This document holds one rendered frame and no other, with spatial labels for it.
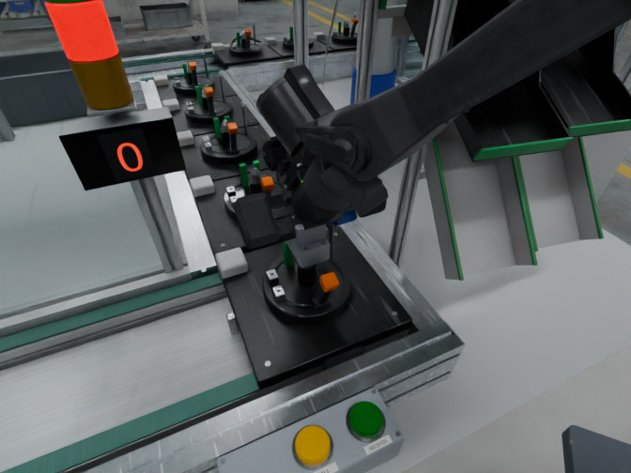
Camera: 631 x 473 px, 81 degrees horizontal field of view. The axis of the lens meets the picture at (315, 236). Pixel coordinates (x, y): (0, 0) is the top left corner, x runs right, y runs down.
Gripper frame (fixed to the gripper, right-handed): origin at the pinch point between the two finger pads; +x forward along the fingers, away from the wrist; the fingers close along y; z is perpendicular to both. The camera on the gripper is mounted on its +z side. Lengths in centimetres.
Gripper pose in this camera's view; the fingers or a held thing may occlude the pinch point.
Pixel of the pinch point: (303, 217)
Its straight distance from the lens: 50.3
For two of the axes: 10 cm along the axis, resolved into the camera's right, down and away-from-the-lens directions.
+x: -2.5, 2.3, 9.4
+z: -3.3, -9.3, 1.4
